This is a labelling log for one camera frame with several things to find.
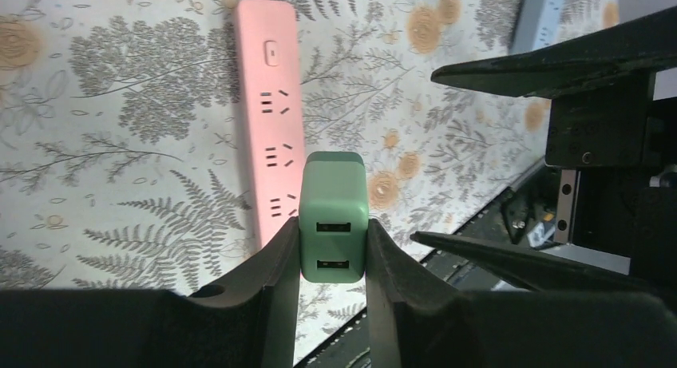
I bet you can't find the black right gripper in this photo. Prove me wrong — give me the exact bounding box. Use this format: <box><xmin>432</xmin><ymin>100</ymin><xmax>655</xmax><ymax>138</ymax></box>
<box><xmin>410</xmin><ymin>6</ymin><xmax>676</xmax><ymax>295</ymax></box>

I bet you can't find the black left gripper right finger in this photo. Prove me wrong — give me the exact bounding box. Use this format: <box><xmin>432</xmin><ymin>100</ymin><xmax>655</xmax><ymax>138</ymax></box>
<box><xmin>366</xmin><ymin>220</ymin><xmax>477</xmax><ymax>368</ymax></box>

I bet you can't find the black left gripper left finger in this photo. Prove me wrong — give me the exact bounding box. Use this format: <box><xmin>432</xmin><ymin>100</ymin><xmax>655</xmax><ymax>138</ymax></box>
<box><xmin>188</xmin><ymin>216</ymin><xmax>302</xmax><ymax>368</ymax></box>

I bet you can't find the light green USB charger plug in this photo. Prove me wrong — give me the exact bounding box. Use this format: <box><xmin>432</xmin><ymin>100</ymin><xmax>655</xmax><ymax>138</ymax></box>
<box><xmin>299</xmin><ymin>152</ymin><xmax>370</xmax><ymax>283</ymax></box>

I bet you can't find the floral patterned table mat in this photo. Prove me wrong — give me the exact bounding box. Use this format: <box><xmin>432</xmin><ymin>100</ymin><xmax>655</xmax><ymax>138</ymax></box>
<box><xmin>0</xmin><ymin>0</ymin><xmax>620</xmax><ymax>364</ymax></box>

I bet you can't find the pink power strip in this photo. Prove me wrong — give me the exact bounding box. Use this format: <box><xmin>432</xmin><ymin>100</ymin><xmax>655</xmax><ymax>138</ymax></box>
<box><xmin>235</xmin><ymin>0</ymin><xmax>306</xmax><ymax>247</ymax></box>

